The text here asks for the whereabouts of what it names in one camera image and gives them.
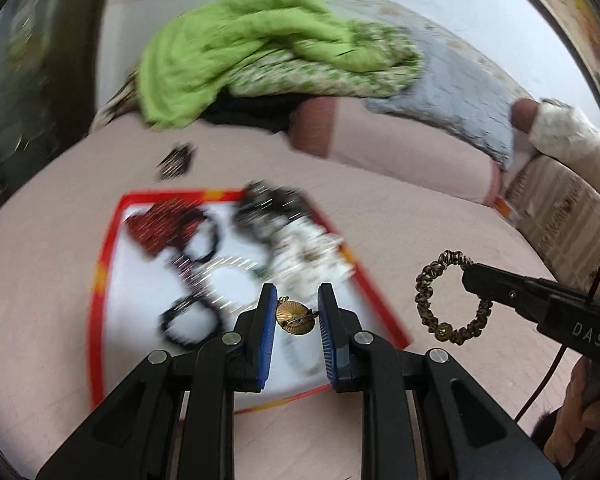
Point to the pink quilted bed cover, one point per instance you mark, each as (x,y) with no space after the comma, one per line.
(455,220)

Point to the gold round brooch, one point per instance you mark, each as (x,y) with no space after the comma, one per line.
(295,317)

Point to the green patterned quilt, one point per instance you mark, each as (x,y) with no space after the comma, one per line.
(305,77)

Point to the red dotted scrunchie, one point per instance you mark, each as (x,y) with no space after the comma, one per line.
(155,225)

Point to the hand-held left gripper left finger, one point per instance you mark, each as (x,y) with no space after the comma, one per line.
(267,330)

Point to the green blanket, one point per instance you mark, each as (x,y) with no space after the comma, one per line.
(220,50)

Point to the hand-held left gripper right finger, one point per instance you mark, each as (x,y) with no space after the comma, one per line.
(327,340)

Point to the person's right hand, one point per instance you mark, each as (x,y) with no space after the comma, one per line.
(570,430)

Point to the pink pillow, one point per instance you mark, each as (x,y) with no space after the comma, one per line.
(380,145)

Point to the black cloth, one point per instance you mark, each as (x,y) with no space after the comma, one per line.
(250,112)

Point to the purple rhinestone hair clip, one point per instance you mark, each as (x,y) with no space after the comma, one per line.
(187,275)

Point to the white cherry print scrunchie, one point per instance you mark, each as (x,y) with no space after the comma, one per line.
(310,255)

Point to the brown hair claw clip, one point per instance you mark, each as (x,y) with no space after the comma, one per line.
(175,162)

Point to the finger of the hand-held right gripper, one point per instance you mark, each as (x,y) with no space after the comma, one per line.
(505,287)

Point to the black organza scrunchie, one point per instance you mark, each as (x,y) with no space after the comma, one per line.
(265,210)

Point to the cardboard box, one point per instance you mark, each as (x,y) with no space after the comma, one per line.
(555,200)

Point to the framed wall picture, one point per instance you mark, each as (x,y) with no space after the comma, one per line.
(580,25)

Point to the grey pillow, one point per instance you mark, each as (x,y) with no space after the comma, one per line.
(455,95)

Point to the red shallow box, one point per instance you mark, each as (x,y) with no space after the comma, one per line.
(130,300)

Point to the white plastic bag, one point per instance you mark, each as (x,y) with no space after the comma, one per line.
(565,127)

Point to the wooden door with stained glass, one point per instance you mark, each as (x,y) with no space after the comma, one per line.
(20,85)

